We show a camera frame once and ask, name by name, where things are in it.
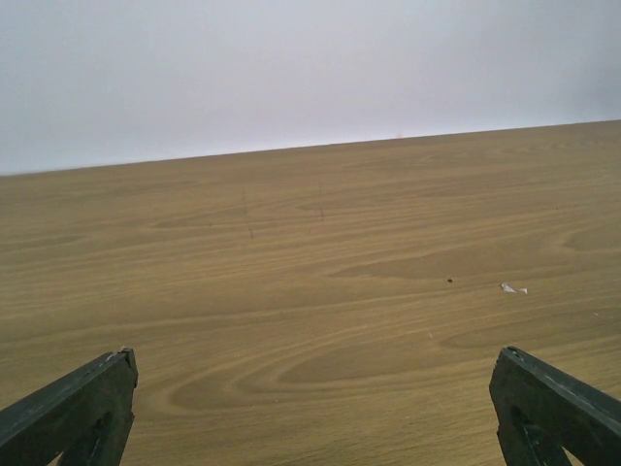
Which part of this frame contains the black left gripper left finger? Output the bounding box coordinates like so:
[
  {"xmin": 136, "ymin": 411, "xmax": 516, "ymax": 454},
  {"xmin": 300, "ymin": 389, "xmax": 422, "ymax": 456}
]
[{"xmin": 1, "ymin": 348, "xmax": 138, "ymax": 465}]

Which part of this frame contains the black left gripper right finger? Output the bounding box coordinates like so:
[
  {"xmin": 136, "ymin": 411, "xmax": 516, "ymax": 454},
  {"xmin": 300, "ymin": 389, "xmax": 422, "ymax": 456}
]
[{"xmin": 489, "ymin": 347, "xmax": 620, "ymax": 465}]

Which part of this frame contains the small white plastic shard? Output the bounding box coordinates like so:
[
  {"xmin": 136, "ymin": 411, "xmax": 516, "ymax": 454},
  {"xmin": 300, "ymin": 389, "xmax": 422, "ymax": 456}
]
[{"xmin": 500, "ymin": 283, "xmax": 528, "ymax": 295}]

